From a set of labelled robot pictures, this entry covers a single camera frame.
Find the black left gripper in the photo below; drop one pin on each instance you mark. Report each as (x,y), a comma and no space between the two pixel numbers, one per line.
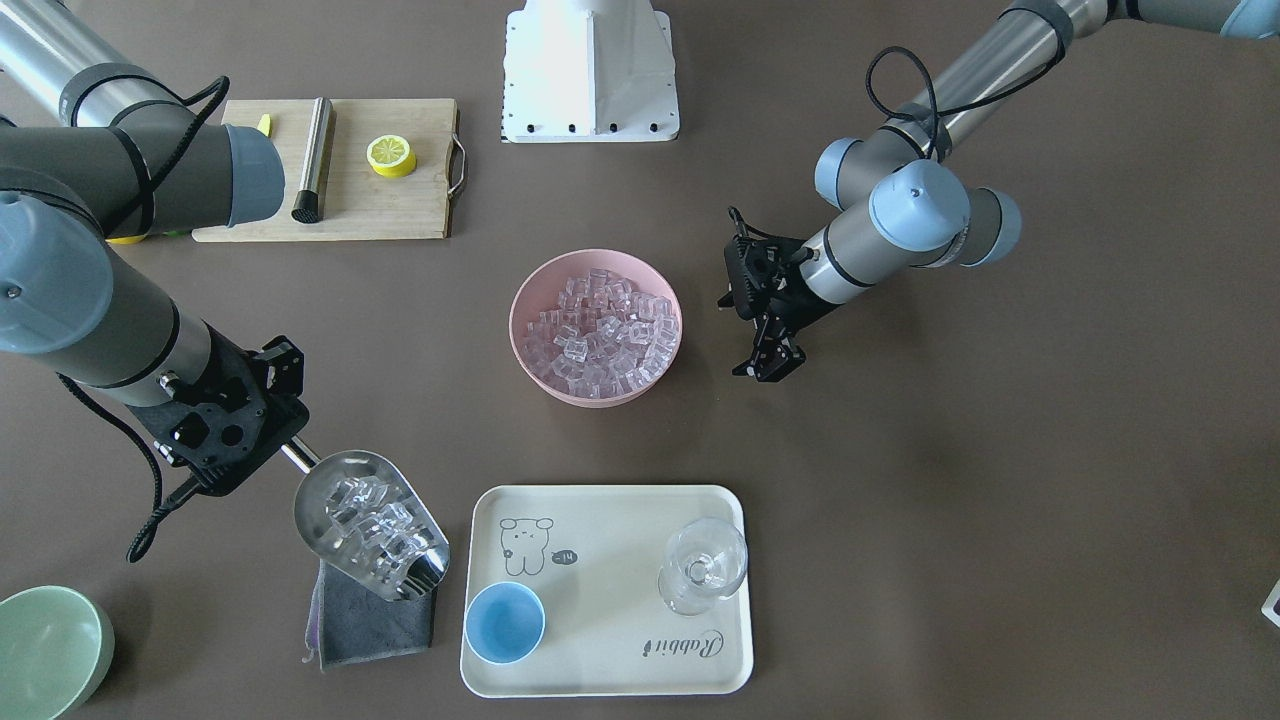
(797,298)

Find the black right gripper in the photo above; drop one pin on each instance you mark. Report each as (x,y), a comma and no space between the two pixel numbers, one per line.
(281,362)

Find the stainless steel ice scoop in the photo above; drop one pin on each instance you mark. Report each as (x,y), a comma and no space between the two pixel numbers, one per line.
(358,513)

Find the pile of clear ice cubes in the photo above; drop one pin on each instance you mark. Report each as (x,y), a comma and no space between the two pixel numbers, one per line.
(603,339)

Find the pink bowl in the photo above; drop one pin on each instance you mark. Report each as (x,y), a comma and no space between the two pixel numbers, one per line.
(539,292)

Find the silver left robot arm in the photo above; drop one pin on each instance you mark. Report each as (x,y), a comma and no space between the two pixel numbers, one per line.
(1089,183)

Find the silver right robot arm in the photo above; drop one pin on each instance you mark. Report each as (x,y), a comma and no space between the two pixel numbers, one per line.
(131,157)

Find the light blue cup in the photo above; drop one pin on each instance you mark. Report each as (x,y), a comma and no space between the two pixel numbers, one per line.
(505,623)

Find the steel muddler black tip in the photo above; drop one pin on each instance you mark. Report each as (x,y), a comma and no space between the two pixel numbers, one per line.
(306,207)

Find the clear wine glass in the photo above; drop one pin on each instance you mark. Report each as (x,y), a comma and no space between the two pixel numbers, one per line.
(704,563)

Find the wooden cutting board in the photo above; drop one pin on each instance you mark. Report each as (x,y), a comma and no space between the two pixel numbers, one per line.
(357,204)

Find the grey folded cloth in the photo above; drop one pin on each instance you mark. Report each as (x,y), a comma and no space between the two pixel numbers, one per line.
(348,624)

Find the cream rabbit tray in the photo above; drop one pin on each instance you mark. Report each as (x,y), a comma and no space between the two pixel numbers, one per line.
(591,554)

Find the half lemon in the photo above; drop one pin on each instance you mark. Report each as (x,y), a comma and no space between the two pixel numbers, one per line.
(391,156)

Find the pale green bowl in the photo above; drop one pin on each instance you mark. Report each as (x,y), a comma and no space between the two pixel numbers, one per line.
(57,646)

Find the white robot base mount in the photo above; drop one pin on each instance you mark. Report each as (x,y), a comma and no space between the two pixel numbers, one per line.
(589,72)

